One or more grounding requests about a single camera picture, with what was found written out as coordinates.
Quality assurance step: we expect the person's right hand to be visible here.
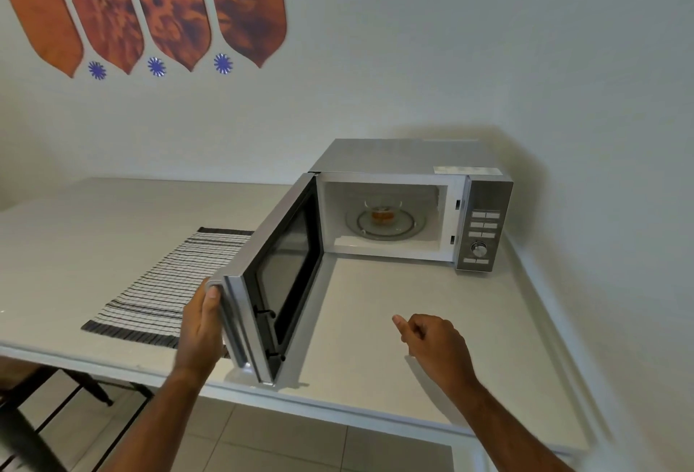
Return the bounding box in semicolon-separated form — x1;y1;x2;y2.
392;314;479;398

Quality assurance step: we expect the person's right forearm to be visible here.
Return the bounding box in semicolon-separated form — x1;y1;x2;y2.
448;378;577;472

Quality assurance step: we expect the glass microwave turntable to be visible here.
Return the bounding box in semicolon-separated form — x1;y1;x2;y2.
345;201;429;241

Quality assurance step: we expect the person's left hand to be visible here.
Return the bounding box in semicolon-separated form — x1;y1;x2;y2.
174;277;224;375

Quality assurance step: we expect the dark wooden chair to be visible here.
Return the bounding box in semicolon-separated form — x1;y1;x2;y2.
0;357;154;472

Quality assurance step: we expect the plain orange wall panel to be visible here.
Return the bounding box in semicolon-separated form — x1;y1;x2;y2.
0;0;84;79

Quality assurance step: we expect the person's left forearm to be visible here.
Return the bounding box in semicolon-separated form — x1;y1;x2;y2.
102;366;208;472

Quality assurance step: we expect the orange floral wall panel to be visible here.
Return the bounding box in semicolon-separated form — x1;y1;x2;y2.
202;0;287;69
123;0;211;73
51;0;145;76

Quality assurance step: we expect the glass cup of tea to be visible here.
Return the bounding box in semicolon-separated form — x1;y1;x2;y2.
364;196;402;229

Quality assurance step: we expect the black white striped placemat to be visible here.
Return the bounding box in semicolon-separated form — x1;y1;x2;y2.
81;227;255;350

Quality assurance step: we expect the silver microwave door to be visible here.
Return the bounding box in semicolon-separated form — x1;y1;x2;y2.
207;172;326;387

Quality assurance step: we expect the silver microwave oven body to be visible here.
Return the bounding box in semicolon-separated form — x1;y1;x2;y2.
308;138;515;274

